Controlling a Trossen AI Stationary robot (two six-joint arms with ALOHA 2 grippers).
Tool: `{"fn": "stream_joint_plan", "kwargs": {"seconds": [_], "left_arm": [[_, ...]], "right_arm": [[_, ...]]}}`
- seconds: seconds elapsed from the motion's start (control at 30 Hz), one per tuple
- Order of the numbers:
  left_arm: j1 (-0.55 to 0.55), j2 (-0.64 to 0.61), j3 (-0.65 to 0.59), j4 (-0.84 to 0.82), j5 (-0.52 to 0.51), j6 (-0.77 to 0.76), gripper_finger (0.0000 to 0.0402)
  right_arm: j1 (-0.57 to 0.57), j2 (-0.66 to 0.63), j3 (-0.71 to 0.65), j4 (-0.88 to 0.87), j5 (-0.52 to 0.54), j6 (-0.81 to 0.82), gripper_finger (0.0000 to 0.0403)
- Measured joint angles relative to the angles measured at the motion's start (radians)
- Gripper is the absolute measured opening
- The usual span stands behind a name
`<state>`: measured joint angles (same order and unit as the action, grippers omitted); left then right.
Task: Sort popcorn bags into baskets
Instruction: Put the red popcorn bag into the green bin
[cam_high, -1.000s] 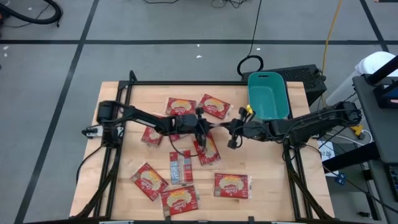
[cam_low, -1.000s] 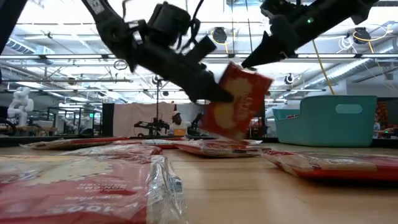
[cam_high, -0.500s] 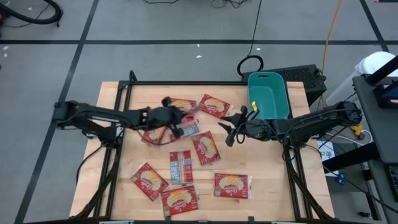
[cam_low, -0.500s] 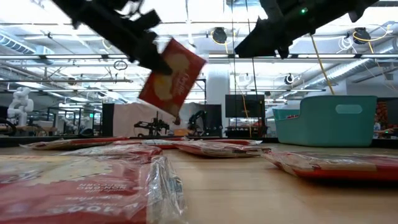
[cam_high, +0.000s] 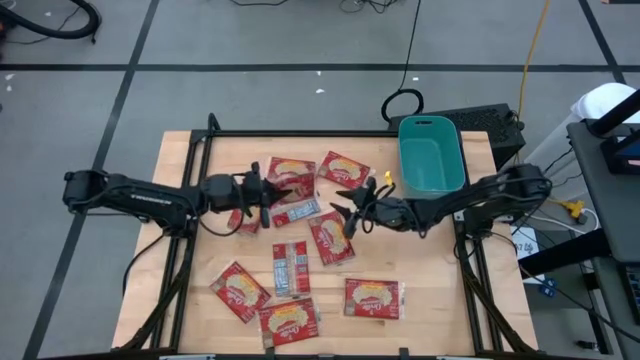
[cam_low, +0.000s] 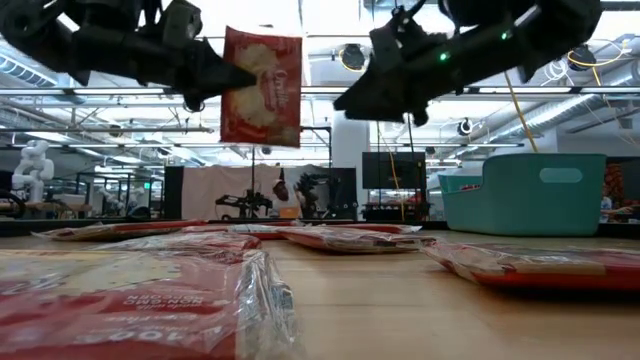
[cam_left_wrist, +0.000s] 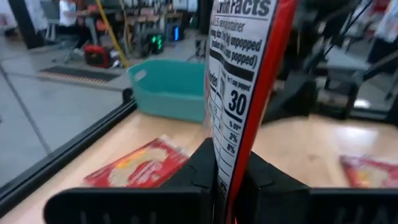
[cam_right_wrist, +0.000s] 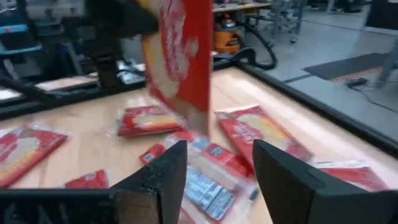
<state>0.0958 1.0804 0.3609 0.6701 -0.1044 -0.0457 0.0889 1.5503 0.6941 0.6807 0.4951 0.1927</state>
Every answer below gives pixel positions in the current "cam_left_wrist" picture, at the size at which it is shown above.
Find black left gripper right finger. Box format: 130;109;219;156
234;151;398;224

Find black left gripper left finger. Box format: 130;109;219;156
43;138;218;224

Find red popcorn bag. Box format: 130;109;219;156
203;0;299;224
340;154;398;189
83;138;190;189

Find teal plastic basket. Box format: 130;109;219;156
126;59;206;124

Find computer tower green lights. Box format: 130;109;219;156
141;30;165;55

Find black floor mat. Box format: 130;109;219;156
37;65;121;85

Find computer tower blue light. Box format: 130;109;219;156
166;23;184;43

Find wooden workbench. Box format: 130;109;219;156
121;6;187;29

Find person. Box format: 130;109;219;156
58;0;94;49
366;0;398;74

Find black table edge rail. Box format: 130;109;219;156
0;88;137;218

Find yellow hanging cable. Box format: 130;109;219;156
95;0;130;68

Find black post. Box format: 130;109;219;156
8;0;45;50

